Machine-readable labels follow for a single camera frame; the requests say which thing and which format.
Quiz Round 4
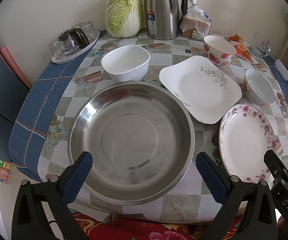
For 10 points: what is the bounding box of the white squarish bowl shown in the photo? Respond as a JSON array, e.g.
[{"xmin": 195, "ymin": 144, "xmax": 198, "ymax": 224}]
[{"xmin": 101, "ymin": 44, "xmax": 151, "ymax": 82}]

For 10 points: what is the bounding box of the white oval tray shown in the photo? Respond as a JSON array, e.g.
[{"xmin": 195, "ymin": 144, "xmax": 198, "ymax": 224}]
[{"xmin": 51, "ymin": 30, "xmax": 100, "ymax": 64}]

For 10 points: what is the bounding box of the glass teapot brown handle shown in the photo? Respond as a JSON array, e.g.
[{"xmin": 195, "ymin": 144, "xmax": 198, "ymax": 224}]
[{"xmin": 58, "ymin": 28, "xmax": 89, "ymax": 53}]

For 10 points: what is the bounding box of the pink floral round plate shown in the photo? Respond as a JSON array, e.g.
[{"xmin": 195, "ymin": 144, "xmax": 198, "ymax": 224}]
[{"xmin": 219, "ymin": 103, "xmax": 277, "ymax": 184}]

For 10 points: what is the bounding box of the orange snack packet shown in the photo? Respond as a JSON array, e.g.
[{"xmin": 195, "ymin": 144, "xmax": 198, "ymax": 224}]
[
  {"xmin": 228, "ymin": 34, "xmax": 245, "ymax": 45},
  {"xmin": 234, "ymin": 42, "xmax": 253, "ymax": 63}
]

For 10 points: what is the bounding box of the white square floral plate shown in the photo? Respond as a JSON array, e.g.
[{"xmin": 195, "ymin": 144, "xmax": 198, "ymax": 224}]
[{"xmin": 159, "ymin": 56, "xmax": 242, "ymax": 124}]

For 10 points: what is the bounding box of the clear glass mug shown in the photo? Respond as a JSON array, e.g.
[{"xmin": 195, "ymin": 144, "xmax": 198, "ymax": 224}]
[{"xmin": 249, "ymin": 31, "xmax": 271, "ymax": 58}]

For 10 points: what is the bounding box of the stainless steel thermos jug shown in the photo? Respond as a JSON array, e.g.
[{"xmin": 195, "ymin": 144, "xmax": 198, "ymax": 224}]
[{"xmin": 145, "ymin": 0, "xmax": 188, "ymax": 40}]

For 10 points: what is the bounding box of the strawberry pattern bowl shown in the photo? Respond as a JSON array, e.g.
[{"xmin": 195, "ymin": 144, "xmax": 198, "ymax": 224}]
[{"xmin": 203, "ymin": 35, "xmax": 237, "ymax": 67}]

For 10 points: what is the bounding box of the small white round bowl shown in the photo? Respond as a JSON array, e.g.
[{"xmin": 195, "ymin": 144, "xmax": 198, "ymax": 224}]
[{"xmin": 243, "ymin": 69, "xmax": 275, "ymax": 106}]

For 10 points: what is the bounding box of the checkered blue tablecloth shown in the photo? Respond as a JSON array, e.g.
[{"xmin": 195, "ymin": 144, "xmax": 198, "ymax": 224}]
[{"xmin": 9, "ymin": 30, "xmax": 288, "ymax": 223}]

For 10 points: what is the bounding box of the pink rolled mat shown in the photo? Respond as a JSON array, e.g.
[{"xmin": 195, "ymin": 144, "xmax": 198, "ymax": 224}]
[{"xmin": 0, "ymin": 45, "xmax": 32, "ymax": 89}]

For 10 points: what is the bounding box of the white power strip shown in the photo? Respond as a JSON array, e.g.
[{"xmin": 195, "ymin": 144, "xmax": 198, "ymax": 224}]
[{"xmin": 275, "ymin": 59, "xmax": 288, "ymax": 81}]

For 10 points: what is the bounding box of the orange snack packet rear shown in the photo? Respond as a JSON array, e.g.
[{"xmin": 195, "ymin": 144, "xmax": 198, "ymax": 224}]
[{"xmin": 228, "ymin": 34, "xmax": 245, "ymax": 45}]

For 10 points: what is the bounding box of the red floral cushion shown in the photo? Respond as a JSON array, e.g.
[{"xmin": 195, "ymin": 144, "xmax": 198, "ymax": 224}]
[{"xmin": 70, "ymin": 211, "xmax": 245, "ymax": 240}]

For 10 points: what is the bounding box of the napa cabbage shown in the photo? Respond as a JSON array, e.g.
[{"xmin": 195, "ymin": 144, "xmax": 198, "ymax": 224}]
[{"xmin": 104, "ymin": 0, "xmax": 143, "ymax": 38}]

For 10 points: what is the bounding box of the orange snack packet front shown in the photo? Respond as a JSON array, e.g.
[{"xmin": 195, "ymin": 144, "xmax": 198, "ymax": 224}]
[{"xmin": 234, "ymin": 42, "xmax": 253, "ymax": 63}]

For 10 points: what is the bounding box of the upturned glass cup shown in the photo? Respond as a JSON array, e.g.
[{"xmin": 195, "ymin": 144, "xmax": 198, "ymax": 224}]
[
  {"xmin": 72, "ymin": 22, "xmax": 82, "ymax": 29},
  {"xmin": 49, "ymin": 38, "xmax": 63, "ymax": 58},
  {"xmin": 80, "ymin": 21, "xmax": 96, "ymax": 41}
]

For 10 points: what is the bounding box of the bagged sliced bread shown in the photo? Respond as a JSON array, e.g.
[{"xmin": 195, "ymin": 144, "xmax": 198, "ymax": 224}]
[{"xmin": 180, "ymin": 0, "xmax": 212, "ymax": 41}]

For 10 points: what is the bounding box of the large stainless steel basin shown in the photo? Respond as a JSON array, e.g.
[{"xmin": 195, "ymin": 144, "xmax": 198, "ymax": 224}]
[{"xmin": 68, "ymin": 81, "xmax": 195, "ymax": 205}]

